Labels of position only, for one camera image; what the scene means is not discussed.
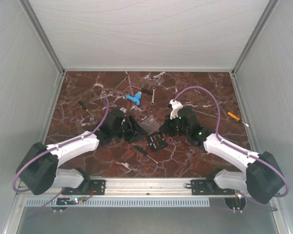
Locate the silver combination wrench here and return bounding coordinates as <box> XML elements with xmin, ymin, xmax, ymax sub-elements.
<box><xmin>150</xmin><ymin>87</ymin><xmax>156</xmax><ymax>106</ymax></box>

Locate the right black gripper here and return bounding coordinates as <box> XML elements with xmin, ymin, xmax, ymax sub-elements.
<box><xmin>159</xmin><ymin>113</ymin><xmax>189</xmax><ymax>138</ymax></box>

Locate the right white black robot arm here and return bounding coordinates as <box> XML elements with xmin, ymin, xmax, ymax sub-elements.
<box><xmin>160</xmin><ymin>108</ymin><xmax>285</xmax><ymax>204</ymax></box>

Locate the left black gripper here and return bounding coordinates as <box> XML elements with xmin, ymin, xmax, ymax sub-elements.
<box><xmin>113</xmin><ymin>116</ymin><xmax>149</xmax><ymax>144</ymax></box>

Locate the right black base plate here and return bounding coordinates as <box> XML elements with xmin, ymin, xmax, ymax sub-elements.
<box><xmin>187</xmin><ymin>179</ymin><xmax>235</xmax><ymax>196</ymax></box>

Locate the blue plastic fitting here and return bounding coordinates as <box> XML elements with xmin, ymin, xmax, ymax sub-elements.
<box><xmin>126</xmin><ymin>92</ymin><xmax>142</xmax><ymax>106</ymax></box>

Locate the orange handled screwdriver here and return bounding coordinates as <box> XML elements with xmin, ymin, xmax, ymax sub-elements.
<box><xmin>227</xmin><ymin>112</ymin><xmax>249</xmax><ymax>127</ymax></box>

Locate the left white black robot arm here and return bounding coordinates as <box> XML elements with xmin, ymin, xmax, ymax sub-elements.
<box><xmin>16</xmin><ymin>109</ymin><xmax>147</xmax><ymax>195</ymax></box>

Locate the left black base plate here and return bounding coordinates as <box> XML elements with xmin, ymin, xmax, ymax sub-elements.
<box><xmin>62</xmin><ymin>179</ymin><xmax>106</xmax><ymax>195</ymax></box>

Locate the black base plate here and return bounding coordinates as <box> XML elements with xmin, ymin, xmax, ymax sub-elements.
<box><xmin>187</xmin><ymin>179</ymin><xmax>235</xmax><ymax>196</ymax></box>
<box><xmin>62</xmin><ymin>179</ymin><xmax>106</xmax><ymax>195</ymax></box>

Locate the black handled screwdriver top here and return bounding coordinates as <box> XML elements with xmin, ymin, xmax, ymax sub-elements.
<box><xmin>132</xmin><ymin>86</ymin><xmax>153</xmax><ymax>94</ymax></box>

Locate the black yellow screwdriver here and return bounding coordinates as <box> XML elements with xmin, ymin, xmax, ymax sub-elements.
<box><xmin>78</xmin><ymin>101</ymin><xmax>95</xmax><ymax>118</ymax></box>

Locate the black fuse box base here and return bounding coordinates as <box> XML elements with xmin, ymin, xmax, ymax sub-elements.
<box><xmin>147</xmin><ymin>132</ymin><xmax>168</xmax><ymax>152</ymax></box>

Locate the small black screwdriver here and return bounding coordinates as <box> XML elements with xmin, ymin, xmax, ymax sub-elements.
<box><xmin>134</xmin><ymin>145</ymin><xmax>158</xmax><ymax>164</ymax></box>

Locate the aluminium mounting rail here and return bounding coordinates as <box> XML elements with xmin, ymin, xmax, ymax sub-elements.
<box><xmin>18</xmin><ymin>177</ymin><xmax>281</xmax><ymax>195</ymax></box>

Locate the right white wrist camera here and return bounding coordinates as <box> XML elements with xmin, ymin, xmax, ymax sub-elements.
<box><xmin>168</xmin><ymin>99</ymin><xmax>183</xmax><ymax>120</ymax></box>

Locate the clear plastic fuse box cover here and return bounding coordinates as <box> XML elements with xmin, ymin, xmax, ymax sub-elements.
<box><xmin>139</xmin><ymin>117</ymin><xmax>160</xmax><ymax>134</ymax></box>

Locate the grey slotted cable duct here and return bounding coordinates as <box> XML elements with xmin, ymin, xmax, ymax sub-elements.
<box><xmin>24</xmin><ymin>197</ymin><xmax>210</xmax><ymax>208</ymax></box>

